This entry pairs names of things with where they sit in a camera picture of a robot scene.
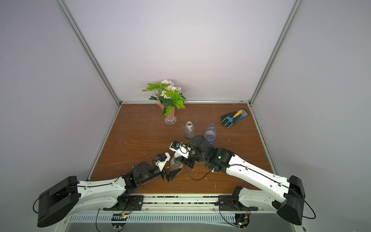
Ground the green label clear bottle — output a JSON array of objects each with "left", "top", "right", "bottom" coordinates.
[{"left": 170, "top": 157, "right": 183, "bottom": 171}]

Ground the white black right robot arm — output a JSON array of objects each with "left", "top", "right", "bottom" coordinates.
[{"left": 170, "top": 135, "right": 305, "bottom": 226}]

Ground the teal print clear bottle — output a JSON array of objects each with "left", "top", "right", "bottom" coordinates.
[{"left": 184, "top": 121, "right": 196, "bottom": 141}]

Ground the blue label water bottle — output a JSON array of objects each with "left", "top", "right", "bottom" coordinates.
[{"left": 204, "top": 123, "right": 216, "bottom": 144}]

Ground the blue yellow garden hand rake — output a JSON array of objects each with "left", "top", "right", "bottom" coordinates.
[{"left": 221, "top": 110, "right": 243, "bottom": 129}]

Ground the black blue work glove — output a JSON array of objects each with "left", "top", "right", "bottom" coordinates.
[{"left": 220, "top": 109, "right": 248, "bottom": 128}]

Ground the pink vase with flowers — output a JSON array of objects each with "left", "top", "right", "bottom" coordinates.
[{"left": 142, "top": 79, "right": 186, "bottom": 125}]

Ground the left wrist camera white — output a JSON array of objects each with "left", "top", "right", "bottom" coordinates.
[{"left": 155, "top": 152, "right": 171, "bottom": 172}]

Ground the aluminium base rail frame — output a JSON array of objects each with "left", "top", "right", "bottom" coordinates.
[{"left": 55, "top": 187, "right": 306, "bottom": 232}]

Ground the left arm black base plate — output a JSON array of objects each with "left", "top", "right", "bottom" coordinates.
[{"left": 103, "top": 195, "right": 144, "bottom": 211}]

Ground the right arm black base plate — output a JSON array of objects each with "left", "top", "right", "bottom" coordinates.
[{"left": 214, "top": 195, "right": 259, "bottom": 211}]

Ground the aluminium corner frame post left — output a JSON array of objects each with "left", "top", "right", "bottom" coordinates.
[{"left": 56, "top": 0, "right": 122, "bottom": 107}]

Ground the aluminium corner frame post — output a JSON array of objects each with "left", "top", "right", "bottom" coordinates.
[
  {"left": 56, "top": 0, "right": 122, "bottom": 107},
  {"left": 249, "top": 0, "right": 303, "bottom": 106}
]

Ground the aluminium corner frame post right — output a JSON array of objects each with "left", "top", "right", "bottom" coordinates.
[{"left": 249, "top": 0, "right": 303, "bottom": 106}]

